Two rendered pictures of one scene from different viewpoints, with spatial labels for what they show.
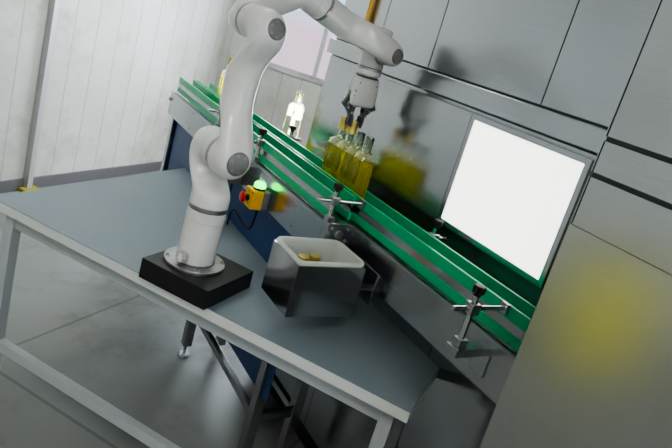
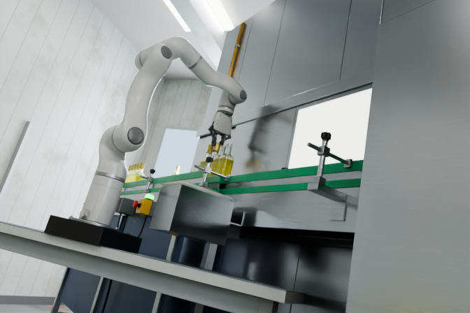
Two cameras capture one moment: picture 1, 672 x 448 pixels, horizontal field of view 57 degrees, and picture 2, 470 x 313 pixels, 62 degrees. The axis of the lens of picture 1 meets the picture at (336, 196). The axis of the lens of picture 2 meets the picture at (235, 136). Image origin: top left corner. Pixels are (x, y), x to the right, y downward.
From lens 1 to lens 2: 90 cm
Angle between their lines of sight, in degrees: 34
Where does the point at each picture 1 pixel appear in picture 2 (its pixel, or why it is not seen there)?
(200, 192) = (105, 161)
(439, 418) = not seen: outside the picture
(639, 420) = not seen: outside the picture
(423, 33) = (257, 93)
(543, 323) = (381, 87)
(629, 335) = (448, 38)
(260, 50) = (155, 63)
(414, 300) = (275, 207)
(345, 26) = (209, 73)
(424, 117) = (264, 128)
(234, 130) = (134, 114)
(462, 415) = not seen: outside the picture
